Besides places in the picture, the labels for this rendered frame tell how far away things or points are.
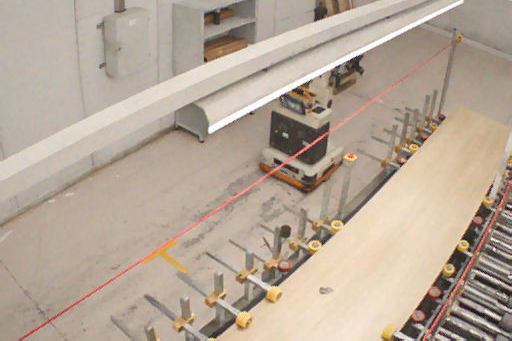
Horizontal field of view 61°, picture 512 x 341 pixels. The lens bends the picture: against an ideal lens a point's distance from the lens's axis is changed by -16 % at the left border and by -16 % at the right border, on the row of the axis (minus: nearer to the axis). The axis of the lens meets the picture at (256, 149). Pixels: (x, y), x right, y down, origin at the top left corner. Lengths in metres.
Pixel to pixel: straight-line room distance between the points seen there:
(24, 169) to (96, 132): 0.20
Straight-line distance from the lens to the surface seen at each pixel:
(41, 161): 1.07
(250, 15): 5.76
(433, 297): 2.97
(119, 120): 1.16
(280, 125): 4.85
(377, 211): 3.43
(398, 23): 2.32
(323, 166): 4.93
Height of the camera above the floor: 3.02
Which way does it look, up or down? 33 degrees down
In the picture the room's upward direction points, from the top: 3 degrees clockwise
